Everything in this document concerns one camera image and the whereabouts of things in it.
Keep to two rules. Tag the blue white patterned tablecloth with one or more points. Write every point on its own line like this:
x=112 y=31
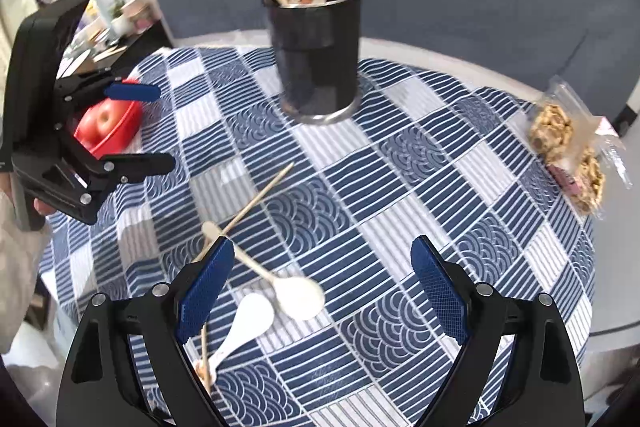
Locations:
x=380 y=207

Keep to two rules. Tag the black cylindrical utensil holder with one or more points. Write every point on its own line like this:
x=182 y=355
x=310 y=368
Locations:
x=315 y=57

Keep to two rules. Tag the dark side table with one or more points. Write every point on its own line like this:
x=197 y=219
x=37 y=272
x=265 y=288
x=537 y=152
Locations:
x=145 y=42

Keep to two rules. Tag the pink jar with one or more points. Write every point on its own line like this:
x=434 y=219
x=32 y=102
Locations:
x=139 y=17

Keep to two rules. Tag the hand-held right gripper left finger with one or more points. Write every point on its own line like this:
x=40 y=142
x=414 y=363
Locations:
x=205 y=292

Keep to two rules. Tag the person's left hand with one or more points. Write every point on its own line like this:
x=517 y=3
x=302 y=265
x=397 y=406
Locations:
x=44 y=208

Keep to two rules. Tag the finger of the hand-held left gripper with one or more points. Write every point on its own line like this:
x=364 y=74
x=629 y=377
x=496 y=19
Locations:
x=145 y=163
x=132 y=92

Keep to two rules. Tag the clear snack packet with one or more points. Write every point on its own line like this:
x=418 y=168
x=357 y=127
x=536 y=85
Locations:
x=590 y=182
x=552 y=127

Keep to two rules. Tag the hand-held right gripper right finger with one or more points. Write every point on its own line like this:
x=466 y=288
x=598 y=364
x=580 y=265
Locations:
x=440 y=292

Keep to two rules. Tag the red plastic basket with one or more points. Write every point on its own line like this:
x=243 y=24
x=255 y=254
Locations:
x=122 y=127

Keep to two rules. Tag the red apple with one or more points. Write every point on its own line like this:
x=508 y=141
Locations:
x=100 y=122

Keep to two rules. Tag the person's left forearm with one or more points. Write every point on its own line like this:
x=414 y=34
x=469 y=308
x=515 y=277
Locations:
x=20 y=277

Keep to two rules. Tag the small plant in white pot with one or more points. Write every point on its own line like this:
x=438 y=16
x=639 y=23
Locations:
x=120 y=22

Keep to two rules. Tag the white ceramic spoon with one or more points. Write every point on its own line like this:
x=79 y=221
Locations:
x=252 y=317

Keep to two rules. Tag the plain cream spoon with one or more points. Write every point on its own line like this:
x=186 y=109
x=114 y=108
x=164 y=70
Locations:
x=300 y=297

